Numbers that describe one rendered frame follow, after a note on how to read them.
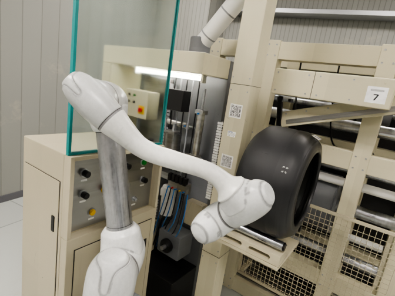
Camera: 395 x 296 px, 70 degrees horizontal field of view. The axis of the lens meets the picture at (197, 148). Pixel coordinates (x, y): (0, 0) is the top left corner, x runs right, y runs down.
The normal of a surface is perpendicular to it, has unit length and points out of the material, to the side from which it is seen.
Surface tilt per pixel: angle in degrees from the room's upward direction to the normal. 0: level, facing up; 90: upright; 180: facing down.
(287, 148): 42
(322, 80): 90
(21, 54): 90
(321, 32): 90
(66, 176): 90
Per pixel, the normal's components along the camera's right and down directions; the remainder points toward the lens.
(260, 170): -0.49, -0.24
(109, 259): 0.18, -0.96
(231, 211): -0.50, 0.40
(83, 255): 0.80, 0.25
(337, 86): -0.58, 0.09
